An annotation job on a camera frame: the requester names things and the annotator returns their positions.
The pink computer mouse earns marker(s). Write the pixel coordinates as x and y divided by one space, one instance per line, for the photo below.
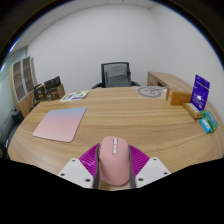
114 163

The black leather armchair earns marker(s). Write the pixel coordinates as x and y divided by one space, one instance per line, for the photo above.
8 130

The green box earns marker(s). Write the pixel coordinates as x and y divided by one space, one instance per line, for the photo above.
210 119

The ceiling light panel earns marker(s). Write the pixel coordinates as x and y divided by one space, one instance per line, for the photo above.
15 45

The small black swivel chair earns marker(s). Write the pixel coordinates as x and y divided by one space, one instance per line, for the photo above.
36 93

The black mesh office chair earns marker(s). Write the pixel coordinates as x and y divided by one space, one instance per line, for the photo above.
104 75

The purple standing package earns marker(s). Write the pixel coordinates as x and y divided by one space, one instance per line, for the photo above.
200 91

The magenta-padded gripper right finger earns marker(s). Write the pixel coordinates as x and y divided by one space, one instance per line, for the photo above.
140 161

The green and purple sticker sheet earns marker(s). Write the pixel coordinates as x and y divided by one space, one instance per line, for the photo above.
75 95

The large brown cardboard box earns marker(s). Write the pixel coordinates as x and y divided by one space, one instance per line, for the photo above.
56 93

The paper with round print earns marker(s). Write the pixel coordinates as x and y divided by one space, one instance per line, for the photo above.
150 92

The wooden cabinet with glass doors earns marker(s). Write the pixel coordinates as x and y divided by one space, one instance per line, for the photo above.
20 83

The pink-blue gradient mouse pad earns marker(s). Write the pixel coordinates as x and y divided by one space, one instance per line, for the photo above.
60 124

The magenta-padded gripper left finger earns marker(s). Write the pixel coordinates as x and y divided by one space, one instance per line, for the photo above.
87 163

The pale yellow box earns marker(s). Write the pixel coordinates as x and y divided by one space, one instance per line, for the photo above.
192 110

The small dark brown box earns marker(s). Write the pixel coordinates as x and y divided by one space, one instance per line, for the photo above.
44 95

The small blue box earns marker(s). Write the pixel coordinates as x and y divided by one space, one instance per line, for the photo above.
205 125

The black box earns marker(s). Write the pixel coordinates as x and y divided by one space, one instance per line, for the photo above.
52 82

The wooden side desk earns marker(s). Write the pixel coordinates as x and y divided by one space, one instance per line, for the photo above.
166 80

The orange-brown box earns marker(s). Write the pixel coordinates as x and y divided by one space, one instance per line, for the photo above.
178 97

